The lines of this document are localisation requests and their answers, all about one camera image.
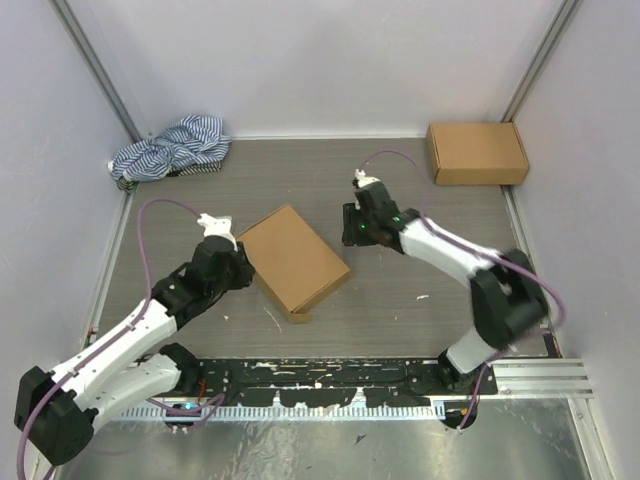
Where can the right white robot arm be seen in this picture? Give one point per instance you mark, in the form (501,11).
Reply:
(507,300)

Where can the aluminium front rail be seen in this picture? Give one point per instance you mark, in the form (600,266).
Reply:
(542,378)

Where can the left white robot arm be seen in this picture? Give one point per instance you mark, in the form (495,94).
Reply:
(58,411)

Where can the brown cardboard box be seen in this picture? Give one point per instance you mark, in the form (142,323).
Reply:
(293,265)
(476,154)

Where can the folded brown cardboard box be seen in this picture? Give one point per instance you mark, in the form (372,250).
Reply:
(476,154)

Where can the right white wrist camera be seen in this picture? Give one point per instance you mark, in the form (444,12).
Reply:
(363,180)

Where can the slotted cable duct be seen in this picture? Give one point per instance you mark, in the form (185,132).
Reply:
(354,412)

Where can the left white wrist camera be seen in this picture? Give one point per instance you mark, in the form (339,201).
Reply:
(218,227)

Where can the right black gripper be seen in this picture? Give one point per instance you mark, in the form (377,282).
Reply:
(350,224)

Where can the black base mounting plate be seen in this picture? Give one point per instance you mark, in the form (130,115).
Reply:
(316,382)

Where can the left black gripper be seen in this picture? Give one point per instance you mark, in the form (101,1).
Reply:
(246,268)

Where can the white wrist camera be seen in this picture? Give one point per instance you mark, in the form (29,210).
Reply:
(218,227)
(363,180)

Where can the blue striped cloth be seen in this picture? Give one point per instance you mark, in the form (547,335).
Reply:
(195,144)

